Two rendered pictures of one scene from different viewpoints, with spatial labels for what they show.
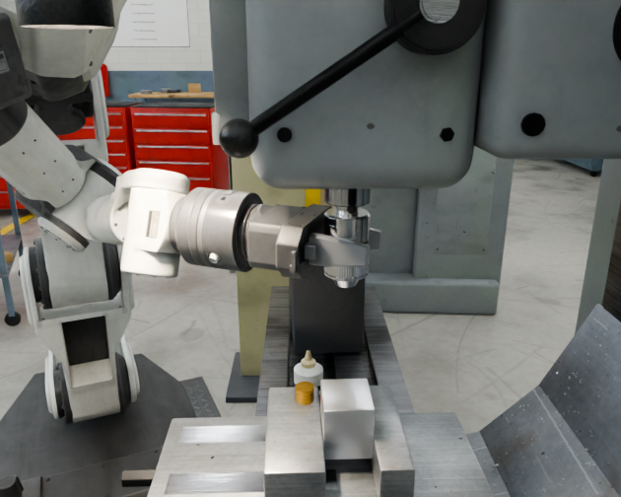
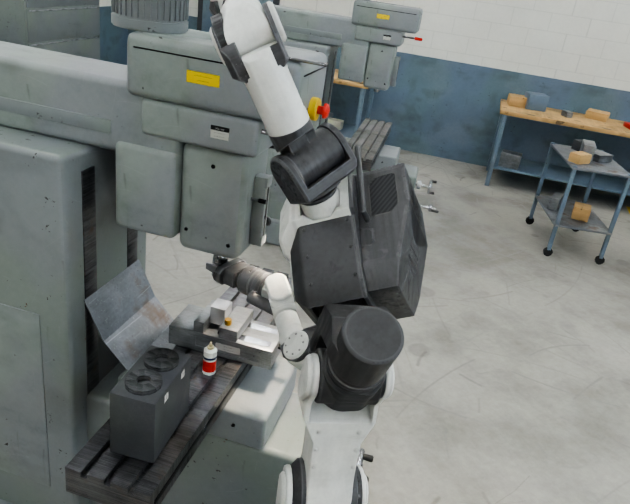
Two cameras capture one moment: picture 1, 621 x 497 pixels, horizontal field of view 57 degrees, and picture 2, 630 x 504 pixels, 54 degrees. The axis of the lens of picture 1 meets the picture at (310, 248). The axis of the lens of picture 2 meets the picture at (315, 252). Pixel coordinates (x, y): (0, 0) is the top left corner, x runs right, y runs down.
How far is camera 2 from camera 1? 2.34 m
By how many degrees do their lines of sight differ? 134
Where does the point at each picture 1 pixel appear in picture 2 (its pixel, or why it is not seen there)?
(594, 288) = (78, 298)
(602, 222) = (75, 272)
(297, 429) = (237, 316)
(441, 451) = (189, 316)
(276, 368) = (204, 403)
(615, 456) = (132, 307)
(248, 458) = (250, 331)
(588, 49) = not seen: hidden behind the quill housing
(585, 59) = not seen: hidden behind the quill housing
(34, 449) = not seen: outside the picture
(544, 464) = (136, 334)
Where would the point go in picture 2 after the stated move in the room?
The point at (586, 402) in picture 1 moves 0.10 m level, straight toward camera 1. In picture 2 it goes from (116, 315) to (144, 307)
